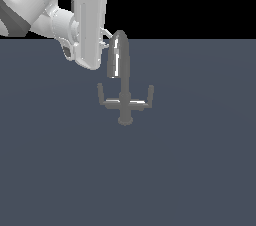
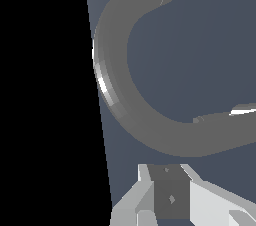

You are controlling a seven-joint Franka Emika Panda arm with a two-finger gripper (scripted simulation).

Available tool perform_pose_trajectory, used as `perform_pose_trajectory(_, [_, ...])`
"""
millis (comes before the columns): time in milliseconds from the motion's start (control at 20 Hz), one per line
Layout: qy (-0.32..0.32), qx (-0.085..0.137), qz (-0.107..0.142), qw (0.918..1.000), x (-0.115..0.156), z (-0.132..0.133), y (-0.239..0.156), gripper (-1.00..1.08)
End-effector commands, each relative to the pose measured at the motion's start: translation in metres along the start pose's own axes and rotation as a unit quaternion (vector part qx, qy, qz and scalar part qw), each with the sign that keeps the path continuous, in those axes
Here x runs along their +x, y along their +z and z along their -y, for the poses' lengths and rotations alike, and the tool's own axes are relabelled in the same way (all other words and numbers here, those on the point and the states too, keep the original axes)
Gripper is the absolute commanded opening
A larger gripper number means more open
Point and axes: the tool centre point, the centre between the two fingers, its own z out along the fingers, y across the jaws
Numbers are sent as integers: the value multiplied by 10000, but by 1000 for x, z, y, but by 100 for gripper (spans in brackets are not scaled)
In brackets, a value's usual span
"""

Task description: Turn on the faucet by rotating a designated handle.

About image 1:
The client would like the grey faucet body with spout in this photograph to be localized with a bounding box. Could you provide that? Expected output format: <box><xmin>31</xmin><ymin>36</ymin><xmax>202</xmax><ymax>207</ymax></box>
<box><xmin>106</xmin><ymin>29</ymin><xmax>135</xmax><ymax>127</ymax></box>

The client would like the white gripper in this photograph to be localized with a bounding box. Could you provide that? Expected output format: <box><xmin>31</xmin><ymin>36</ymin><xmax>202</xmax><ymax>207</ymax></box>
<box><xmin>70</xmin><ymin>0</ymin><xmax>114</xmax><ymax>71</ymax></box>

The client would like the grey L-shaped faucet handle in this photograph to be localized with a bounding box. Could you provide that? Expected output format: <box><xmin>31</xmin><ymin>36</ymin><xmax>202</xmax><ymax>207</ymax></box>
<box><xmin>128</xmin><ymin>84</ymin><xmax>155</xmax><ymax>110</ymax></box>
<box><xmin>96</xmin><ymin>82</ymin><xmax>121</xmax><ymax>109</ymax></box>

